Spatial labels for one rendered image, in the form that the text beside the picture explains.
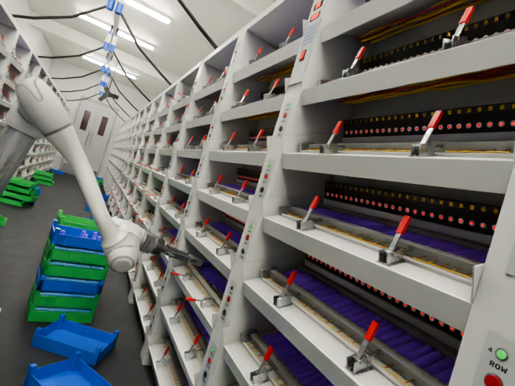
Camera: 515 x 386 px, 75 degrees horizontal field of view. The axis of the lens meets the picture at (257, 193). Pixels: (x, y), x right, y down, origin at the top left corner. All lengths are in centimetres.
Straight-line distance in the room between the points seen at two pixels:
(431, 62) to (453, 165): 21
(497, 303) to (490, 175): 17
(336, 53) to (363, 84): 31
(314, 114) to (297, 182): 21
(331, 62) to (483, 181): 66
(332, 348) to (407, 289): 21
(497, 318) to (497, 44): 39
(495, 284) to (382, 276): 18
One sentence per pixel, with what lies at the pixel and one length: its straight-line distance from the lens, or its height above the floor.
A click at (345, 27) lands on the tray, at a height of 142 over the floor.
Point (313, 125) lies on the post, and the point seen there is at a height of 117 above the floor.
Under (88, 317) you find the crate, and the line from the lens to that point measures 214.
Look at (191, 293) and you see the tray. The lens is 139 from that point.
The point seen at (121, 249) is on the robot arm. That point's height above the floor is 60.
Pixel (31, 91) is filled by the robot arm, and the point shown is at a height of 103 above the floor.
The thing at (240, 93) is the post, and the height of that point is 138.
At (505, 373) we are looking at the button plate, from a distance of 52.
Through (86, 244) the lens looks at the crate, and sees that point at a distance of 198.
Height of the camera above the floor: 92
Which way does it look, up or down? 1 degrees up
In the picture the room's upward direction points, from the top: 17 degrees clockwise
